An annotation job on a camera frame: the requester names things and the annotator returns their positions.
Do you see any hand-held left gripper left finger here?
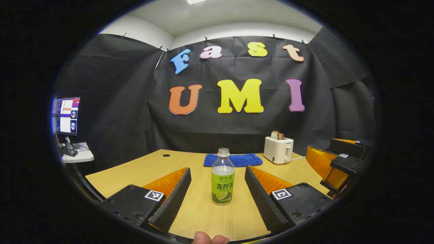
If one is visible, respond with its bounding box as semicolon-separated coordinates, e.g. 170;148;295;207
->
98;167;192;236

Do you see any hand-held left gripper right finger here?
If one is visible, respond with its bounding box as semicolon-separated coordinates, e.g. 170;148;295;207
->
244;165;335;234

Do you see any green label water bottle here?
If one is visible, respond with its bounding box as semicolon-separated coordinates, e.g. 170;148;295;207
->
211;148;235;206

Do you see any blue folded towel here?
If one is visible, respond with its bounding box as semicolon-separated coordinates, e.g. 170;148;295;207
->
203;153;263;168

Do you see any white toaster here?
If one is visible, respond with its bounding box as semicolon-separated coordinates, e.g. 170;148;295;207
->
263;136;294;165

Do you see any black backdrop cloth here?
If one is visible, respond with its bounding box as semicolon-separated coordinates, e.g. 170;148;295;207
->
54;27;377;177

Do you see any white side desk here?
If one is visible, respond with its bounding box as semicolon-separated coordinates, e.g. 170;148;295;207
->
60;142;95;164

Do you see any computer monitor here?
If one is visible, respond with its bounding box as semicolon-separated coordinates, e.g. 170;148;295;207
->
53;97;81;136

